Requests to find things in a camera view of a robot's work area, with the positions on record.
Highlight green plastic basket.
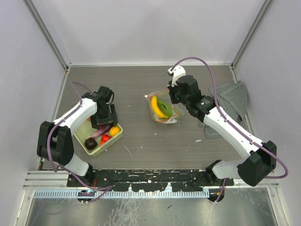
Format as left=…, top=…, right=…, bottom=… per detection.
left=74, top=120, right=123, bottom=157

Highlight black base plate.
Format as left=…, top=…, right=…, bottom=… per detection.
left=67, top=168, right=235, bottom=193

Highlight yellow orange toy fruit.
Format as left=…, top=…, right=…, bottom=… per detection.
left=109, top=126, right=120, bottom=137

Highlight red toy tomato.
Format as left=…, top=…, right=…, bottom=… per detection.
left=99, top=134, right=111, bottom=146

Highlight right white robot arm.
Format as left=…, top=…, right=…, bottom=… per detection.
left=168, top=75, right=277, bottom=186

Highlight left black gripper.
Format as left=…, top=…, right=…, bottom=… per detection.
left=90, top=104, right=117, bottom=130

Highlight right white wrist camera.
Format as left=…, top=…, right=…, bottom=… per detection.
left=167, top=65, right=186, bottom=87

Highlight grey folded cloth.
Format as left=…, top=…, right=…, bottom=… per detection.
left=198, top=81, right=249, bottom=140

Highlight green toy leaves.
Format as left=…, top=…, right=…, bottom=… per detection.
left=157, top=98, right=174, bottom=118

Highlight clear orange zip bag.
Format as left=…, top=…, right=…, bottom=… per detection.
left=144, top=89, right=185, bottom=124

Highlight dark purple toy plum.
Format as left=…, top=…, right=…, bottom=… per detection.
left=84, top=137, right=98, bottom=151

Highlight purple toy eggplant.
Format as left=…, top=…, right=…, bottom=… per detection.
left=90, top=124, right=113, bottom=138

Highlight grey slotted cable duct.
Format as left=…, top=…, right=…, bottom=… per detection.
left=33, top=188, right=210, bottom=199

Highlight yellow toy banana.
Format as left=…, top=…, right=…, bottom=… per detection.
left=150, top=96, right=168, bottom=119

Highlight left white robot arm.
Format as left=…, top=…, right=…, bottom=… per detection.
left=37, top=86, right=118, bottom=186

